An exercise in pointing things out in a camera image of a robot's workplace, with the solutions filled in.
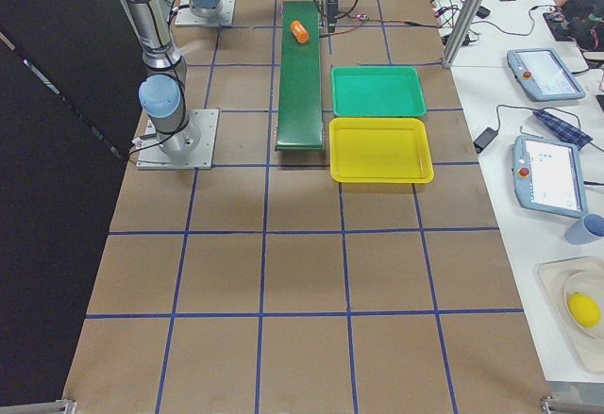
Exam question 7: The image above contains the far teach pendant tablet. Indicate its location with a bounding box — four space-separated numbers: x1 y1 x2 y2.
506 48 585 102

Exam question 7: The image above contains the black power adapter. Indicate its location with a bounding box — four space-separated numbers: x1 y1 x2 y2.
473 127 498 155

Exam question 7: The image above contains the blue checkered cloth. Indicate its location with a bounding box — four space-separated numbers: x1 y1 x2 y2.
533 109 593 150

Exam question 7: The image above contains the teach pendant tablet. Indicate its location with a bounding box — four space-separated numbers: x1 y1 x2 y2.
512 135 588 219
506 48 585 102

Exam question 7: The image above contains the green conveyor belt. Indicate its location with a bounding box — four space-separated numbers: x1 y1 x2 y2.
275 1 324 151

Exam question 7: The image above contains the blue cup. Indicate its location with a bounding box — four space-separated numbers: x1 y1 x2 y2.
564 214 604 245

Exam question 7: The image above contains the near teach pendant tablet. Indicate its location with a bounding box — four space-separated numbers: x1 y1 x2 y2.
512 135 588 219

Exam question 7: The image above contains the aluminium frame post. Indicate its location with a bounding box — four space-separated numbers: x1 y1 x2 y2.
442 0 482 68

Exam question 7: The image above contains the green plastic tray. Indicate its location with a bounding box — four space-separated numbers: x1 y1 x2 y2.
331 66 427 118

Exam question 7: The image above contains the orange cylinder marked 4680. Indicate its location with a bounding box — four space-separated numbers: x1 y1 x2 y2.
289 20 310 44

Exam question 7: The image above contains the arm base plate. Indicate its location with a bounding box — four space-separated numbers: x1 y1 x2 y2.
174 0 236 27
135 108 219 170

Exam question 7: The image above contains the yellow plastic tray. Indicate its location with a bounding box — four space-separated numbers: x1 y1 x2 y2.
329 117 434 184

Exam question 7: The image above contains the yellow lemon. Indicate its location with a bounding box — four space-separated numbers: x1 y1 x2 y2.
567 292 601 328

